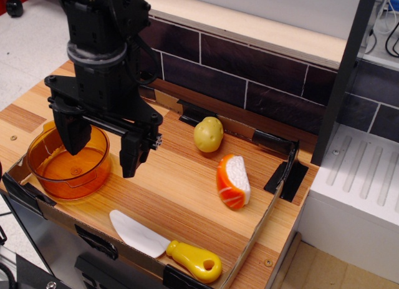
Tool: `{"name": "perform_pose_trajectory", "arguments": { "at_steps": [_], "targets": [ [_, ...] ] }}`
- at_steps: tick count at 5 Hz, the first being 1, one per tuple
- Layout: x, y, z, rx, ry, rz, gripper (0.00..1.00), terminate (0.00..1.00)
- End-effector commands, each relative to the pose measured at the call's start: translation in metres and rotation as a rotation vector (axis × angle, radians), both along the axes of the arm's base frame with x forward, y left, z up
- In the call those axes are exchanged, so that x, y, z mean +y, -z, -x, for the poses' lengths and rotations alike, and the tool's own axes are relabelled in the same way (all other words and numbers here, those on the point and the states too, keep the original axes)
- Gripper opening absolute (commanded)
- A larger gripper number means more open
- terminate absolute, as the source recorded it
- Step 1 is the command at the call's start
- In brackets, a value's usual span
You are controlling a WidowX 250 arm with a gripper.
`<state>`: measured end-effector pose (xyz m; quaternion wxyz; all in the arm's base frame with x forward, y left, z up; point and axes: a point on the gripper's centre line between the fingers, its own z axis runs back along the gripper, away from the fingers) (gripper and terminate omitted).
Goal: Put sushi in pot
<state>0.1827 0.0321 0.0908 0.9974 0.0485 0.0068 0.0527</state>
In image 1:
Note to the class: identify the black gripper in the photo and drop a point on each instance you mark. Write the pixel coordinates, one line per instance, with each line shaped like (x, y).
(105, 95)

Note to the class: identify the salmon sushi toy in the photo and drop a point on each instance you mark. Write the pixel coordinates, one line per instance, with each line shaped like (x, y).
(232, 182)

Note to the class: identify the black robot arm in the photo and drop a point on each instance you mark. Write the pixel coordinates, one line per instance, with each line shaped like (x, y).
(105, 47)

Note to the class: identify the orange transparent plastic pot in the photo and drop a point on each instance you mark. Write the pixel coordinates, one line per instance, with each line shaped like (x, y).
(67, 176)

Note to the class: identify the cardboard fence with black tape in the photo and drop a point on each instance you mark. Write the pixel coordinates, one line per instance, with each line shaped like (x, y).
(173, 193)

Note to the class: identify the yellow toy potato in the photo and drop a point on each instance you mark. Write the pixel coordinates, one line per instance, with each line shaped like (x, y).
(208, 134)

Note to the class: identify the white toy sink drainboard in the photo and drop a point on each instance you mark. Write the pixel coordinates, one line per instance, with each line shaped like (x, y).
(359, 174)

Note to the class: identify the toy knife yellow handle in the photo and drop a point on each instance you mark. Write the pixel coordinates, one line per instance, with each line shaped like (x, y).
(203, 264)

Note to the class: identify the dark grey vertical post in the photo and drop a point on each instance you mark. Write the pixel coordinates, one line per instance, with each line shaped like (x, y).
(346, 73)

